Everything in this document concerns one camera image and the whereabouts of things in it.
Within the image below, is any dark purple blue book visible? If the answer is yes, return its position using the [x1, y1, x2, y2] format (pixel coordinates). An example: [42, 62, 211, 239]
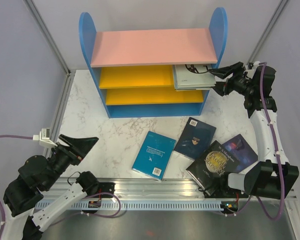
[222, 134, 258, 173]

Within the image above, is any black Moon and Sixpence book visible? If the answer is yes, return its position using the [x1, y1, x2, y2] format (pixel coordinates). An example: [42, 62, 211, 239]
[186, 141, 240, 196]

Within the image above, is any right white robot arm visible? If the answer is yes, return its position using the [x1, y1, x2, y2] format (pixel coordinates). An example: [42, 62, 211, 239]
[208, 61, 299, 200]

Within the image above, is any pale grey Gatsby book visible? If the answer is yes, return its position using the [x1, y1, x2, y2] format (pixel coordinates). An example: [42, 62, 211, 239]
[172, 64, 216, 88]

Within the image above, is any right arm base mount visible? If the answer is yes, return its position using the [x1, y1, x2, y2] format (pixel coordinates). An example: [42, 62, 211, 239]
[198, 181, 249, 217]

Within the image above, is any navy blue book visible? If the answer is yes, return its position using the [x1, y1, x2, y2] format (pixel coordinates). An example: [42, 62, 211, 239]
[174, 117, 216, 160]

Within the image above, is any aluminium rail frame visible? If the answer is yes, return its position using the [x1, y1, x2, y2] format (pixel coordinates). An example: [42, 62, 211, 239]
[57, 177, 298, 201]

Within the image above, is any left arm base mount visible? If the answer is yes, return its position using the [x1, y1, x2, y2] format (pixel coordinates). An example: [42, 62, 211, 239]
[88, 182, 115, 208]

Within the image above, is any light blue book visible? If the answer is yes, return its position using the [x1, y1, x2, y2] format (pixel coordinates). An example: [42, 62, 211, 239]
[175, 87, 212, 91]

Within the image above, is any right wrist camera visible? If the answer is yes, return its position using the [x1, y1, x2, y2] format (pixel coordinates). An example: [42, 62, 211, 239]
[243, 61, 260, 79]

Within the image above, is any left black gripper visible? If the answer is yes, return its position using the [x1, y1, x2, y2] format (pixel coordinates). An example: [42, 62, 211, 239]
[43, 133, 99, 190]

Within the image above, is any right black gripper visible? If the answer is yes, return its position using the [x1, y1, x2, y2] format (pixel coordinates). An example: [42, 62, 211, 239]
[207, 61, 255, 97]

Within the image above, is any blue pink yellow bookshelf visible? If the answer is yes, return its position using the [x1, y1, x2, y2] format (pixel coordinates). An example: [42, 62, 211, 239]
[79, 7, 228, 118]

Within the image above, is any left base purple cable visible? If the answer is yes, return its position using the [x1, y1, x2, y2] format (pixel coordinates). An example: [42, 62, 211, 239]
[57, 191, 122, 223]

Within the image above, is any bright blue book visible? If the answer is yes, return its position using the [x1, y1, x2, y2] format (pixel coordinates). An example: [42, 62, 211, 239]
[132, 131, 176, 181]

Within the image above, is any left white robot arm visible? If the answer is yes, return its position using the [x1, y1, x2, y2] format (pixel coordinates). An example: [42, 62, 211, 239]
[0, 132, 99, 240]

